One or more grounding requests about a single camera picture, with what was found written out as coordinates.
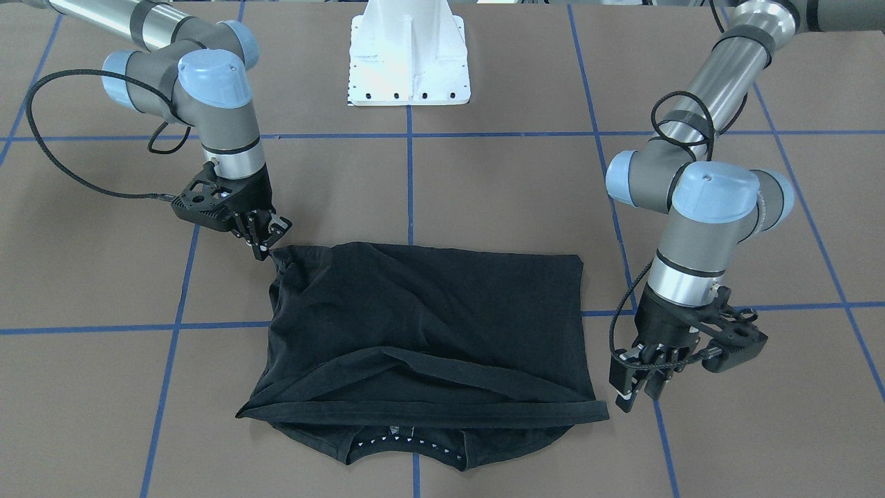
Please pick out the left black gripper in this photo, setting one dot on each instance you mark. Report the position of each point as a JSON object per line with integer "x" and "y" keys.
{"x": 659, "y": 321}

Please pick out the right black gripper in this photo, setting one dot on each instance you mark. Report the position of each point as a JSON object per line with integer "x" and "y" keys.
{"x": 254, "y": 193}

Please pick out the black graphic t-shirt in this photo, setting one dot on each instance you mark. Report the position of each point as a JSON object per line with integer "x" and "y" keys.
{"x": 466, "y": 357}

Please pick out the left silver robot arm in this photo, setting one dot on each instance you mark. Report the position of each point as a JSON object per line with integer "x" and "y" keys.
{"x": 712, "y": 206}

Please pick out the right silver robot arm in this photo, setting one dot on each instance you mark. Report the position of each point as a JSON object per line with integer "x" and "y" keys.
{"x": 193, "y": 73}

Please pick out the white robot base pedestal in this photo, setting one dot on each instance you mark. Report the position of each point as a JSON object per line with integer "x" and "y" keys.
{"x": 408, "y": 53}

